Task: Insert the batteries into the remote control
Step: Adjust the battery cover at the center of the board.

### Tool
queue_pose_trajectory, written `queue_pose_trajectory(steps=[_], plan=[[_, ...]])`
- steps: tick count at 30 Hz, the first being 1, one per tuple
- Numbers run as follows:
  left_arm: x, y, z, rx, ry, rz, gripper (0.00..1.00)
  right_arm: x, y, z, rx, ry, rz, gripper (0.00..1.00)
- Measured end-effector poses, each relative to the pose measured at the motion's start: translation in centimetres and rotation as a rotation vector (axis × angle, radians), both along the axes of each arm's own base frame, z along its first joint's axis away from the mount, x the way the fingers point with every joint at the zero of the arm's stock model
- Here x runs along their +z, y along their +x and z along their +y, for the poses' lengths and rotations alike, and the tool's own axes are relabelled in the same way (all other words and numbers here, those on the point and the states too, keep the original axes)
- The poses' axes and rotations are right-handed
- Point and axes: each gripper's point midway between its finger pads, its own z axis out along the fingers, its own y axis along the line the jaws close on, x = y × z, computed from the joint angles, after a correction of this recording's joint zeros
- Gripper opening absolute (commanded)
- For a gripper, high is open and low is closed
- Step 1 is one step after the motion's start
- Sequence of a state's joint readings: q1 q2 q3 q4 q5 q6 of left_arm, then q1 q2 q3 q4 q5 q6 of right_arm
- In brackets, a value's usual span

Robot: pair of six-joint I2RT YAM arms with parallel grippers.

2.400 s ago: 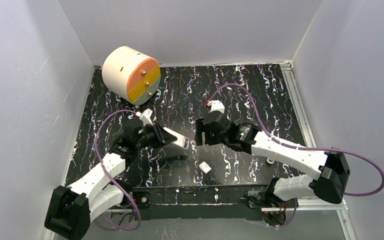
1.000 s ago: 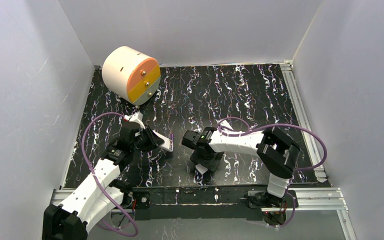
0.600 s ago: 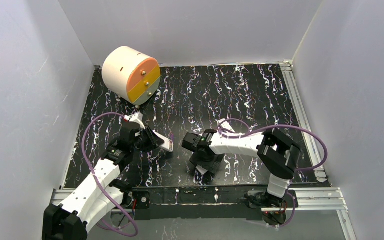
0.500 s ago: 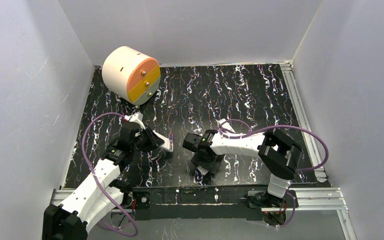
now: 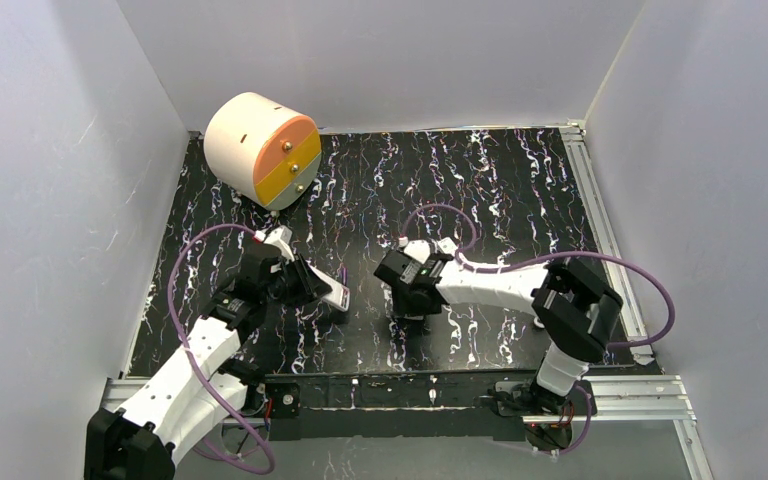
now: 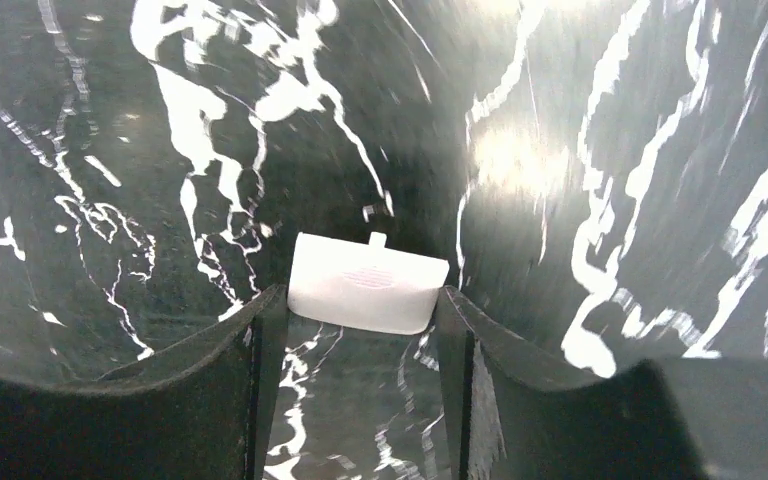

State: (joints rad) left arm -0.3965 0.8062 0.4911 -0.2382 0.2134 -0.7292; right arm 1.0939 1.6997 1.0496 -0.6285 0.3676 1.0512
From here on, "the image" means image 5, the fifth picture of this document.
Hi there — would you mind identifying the white remote with buttons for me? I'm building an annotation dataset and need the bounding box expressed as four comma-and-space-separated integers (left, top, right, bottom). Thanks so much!
310, 265, 351, 312

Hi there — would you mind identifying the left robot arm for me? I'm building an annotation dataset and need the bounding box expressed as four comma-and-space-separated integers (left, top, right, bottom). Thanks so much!
83, 242, 350, 479

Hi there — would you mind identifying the long white remote control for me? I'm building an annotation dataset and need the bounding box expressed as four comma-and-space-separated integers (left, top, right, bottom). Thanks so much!
436, 237, 463, 262

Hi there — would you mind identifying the round three-colour drawer box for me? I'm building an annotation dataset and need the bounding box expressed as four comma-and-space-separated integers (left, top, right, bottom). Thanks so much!
203, 92, 323, 212

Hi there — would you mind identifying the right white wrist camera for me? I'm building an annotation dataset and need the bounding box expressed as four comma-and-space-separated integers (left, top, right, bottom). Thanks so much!
398, 236, 436, 264

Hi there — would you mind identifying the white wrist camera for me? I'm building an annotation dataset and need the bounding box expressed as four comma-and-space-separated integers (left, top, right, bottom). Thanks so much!
254, 225, 296, 262
398, 236, 436, 264

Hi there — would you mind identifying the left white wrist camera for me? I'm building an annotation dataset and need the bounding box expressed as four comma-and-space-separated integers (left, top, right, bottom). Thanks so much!
254, 225, 296, 262

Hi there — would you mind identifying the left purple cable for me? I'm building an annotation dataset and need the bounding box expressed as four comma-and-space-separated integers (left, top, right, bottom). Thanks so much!
166, 223, 277, 476

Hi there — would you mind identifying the purple cable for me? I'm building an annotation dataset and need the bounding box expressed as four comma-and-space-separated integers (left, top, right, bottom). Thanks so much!
400, 203, 677, 350
166, 223, 277, 476

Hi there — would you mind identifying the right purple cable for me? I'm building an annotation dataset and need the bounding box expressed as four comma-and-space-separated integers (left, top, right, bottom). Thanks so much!
400, 203, 677, 350

